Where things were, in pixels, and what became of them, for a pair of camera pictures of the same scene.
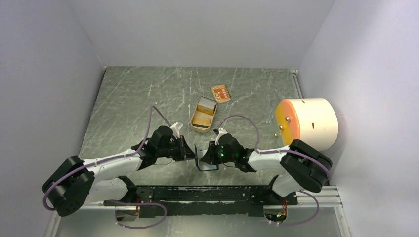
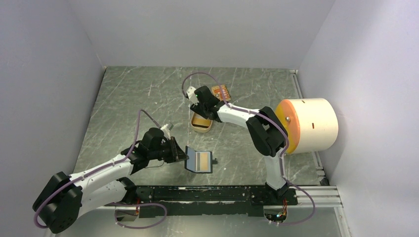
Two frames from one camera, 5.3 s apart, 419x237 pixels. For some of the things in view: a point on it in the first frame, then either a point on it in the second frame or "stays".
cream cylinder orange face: x=312 y=120 stays
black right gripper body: x=222 y=156 -> x=199 y=109
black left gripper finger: x=186 y=151 -> x=178 y=153
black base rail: x=222 y=201 stays
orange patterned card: x=221 y=93 stays
